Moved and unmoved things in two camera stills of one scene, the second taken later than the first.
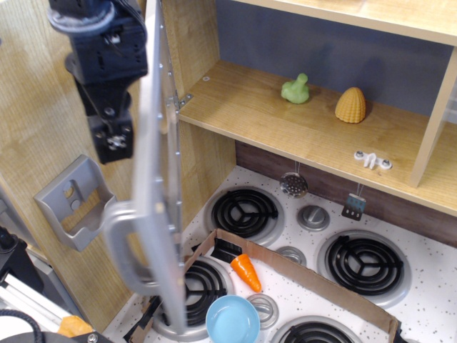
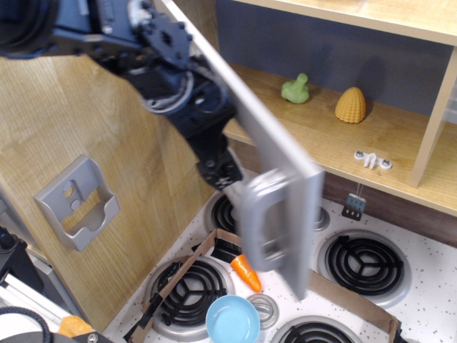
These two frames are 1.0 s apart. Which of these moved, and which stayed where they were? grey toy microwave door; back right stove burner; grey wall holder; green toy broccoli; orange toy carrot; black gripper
Moved: black gripper; grey toy microwave door
Stayed: back right stove burner; orange toy carrot; green toy broccoli; grey wall holder
